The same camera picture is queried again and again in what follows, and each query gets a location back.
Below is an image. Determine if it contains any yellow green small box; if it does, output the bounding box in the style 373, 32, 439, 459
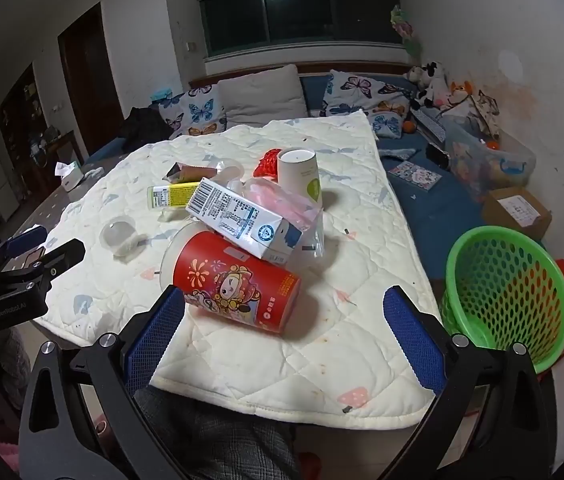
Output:
147, 182, 203, 209

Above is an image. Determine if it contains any hanging pink green decoration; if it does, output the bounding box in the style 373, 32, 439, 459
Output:
389, 5, 423, 58

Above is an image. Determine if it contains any patterned cloth bag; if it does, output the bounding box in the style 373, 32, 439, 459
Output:
472, 90, 502, 141

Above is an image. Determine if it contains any pink sticker book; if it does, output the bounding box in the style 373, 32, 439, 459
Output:
387, 160, 442, 192

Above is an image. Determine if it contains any person's leg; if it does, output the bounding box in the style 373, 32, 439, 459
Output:
134, 390, 303, 480

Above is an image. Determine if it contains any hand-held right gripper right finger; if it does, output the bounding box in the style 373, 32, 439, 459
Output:
383, 285, 547, 480

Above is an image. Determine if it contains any brown pink snack wrapper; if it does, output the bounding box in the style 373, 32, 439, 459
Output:
164, 161, 227, 183

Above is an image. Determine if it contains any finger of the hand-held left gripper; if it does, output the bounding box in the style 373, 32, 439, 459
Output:
0, 225, 49, 267
9, 239, 86, 283

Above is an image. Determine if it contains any orange plush toy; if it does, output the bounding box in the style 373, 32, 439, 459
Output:
449, 80, 473, 106

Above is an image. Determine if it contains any cow plush toy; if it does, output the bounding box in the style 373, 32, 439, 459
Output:
408, 61, 450, 108

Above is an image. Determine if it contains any clear storage bin with toys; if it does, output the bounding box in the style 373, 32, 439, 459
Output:
444, 122, 537, 196

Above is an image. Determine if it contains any clear plastic lid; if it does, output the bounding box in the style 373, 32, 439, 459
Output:
100, 215, 145, 259

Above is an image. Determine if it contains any dark wooden shelf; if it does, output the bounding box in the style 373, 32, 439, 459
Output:
0, 62, 48, 196

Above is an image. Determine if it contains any clear pink plastic bag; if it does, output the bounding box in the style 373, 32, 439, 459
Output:
239, 177, 325, 271

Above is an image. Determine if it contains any brown wooden headboard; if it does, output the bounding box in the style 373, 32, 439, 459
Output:
189, 61, 410, 91

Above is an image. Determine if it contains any red cartoon paper cup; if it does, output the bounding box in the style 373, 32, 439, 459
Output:
161, 222, 303, 337

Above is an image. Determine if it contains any dark clothing pile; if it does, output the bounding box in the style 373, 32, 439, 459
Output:
117, 106, 175, 153

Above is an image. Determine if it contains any brown cardboard box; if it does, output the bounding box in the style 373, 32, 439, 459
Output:
482, 186, 553, 241

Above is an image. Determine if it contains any dark window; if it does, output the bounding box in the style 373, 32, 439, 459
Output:
199, 0, 403, 58

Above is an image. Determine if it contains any large butterfly print pillow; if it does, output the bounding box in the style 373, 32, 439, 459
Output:
323, 69, 417, 139

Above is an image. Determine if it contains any black device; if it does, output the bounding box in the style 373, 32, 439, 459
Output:
426, 142, 450, 168

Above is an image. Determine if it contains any grey printed sheet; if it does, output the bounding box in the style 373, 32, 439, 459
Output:
7, 160, 128, 241

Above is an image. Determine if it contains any grey pillow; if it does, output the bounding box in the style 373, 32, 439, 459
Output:
217, 64, 309, 128

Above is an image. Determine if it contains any small butterfly print pillow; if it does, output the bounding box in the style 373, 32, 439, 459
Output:
158, 85, 227, 140

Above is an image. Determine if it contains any white tissue box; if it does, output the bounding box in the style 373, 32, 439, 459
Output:
56, 161, 84, 192

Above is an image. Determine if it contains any white blue milk carton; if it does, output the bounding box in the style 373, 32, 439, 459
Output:
185, 177, 313, 266

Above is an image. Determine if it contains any clear glass cup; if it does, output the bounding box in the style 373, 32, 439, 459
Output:
209, 157, 250, 196

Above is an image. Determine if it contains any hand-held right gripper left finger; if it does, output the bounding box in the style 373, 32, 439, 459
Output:
18, 285, 185, 480

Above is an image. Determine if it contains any white paper cup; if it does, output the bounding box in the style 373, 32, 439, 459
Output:
277, 148, 323, 206

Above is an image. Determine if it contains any red mesh net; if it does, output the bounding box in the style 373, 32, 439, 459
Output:
253, 148, 285, 180

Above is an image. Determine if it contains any white quilted blanket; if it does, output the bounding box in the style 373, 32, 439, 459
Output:
42, 109, 445, 418

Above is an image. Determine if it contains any blue bed sheet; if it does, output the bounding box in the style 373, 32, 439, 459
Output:
302, 75, 492, 291

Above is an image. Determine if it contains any green plastic basket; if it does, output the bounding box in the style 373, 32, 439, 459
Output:
439, 225, 564, 375

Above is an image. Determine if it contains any dark wooden door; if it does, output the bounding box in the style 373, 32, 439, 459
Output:
58, 2, 125, 161

